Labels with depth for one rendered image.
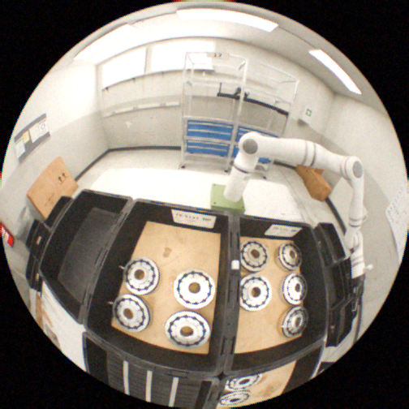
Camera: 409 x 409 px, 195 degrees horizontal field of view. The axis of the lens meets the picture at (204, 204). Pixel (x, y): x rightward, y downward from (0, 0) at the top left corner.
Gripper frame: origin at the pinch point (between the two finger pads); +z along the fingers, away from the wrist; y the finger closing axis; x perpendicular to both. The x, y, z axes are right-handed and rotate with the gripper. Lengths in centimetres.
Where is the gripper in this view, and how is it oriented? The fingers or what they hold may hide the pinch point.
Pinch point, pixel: (357, 306)
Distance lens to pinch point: 71.9
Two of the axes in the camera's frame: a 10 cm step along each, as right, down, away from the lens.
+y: -9.7, -2.3, 0.3
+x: 1.1, -5.9, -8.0
